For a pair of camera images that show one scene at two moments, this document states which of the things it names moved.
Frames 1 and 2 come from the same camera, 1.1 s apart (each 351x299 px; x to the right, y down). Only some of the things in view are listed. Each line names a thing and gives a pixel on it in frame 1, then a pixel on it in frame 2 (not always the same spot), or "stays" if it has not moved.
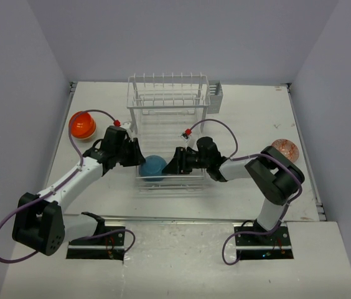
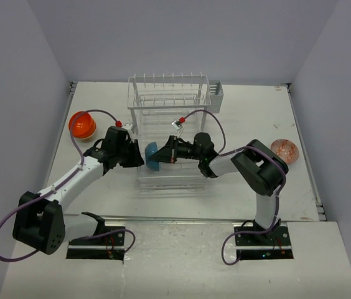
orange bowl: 83,126 stays
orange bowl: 83,128 stays
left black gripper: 137,159 stays
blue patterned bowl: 287,148 stays
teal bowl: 153,167 to 150,149
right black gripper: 178,164 to 167,154
